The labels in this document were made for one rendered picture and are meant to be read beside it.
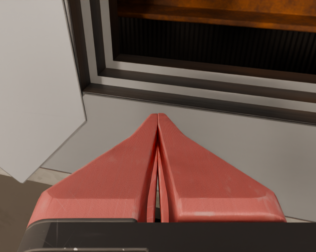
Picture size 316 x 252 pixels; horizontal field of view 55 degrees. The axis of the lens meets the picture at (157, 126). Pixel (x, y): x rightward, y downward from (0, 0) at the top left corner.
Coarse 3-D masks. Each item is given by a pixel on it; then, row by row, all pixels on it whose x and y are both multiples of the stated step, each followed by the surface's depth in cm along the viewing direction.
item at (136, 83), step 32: (64, 0) 20; (96, 0) 22; (96, 32) 23; (96, 64) 24; (128, 64) 25; (160, 64) 24; (192, 64) 24; (128, 96) 23; (160, 96) 23; (192, 96) 23; (224, 96) 22; (256, 96) 22; (288, 96) 22
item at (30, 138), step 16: (0, 112) 27; (16, 112) 26; (0, 128) 28; (16, 128) 27; (32, 128) 27; (48, 128) 26; (64, 128) 26; (0, 144) 29; (16, 144) 28; (32, 144) 28; (48, 144) 27; (16, 160) 30; (32, 160) 29
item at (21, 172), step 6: (0, 162) 30; (6, 162) 30; (12, 162) 30; (18, 162) 30; (6, 168) 31; (12, 168) 30; (18, 168) 30; (24, 168) 30; (30, 168) 30; (36, 168) 30; (12, 174) 31; (18, 174) 31; (24, 174) 31; (30, 174) 30; (18, 180) 31; (24, 180) 31
